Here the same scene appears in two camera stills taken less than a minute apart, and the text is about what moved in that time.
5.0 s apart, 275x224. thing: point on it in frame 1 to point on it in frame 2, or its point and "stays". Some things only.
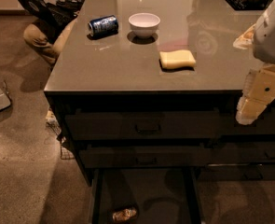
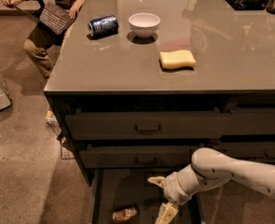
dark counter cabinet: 145,86 stays
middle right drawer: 248,152 stays
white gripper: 269,37 to 173,188
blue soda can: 105,25 stays
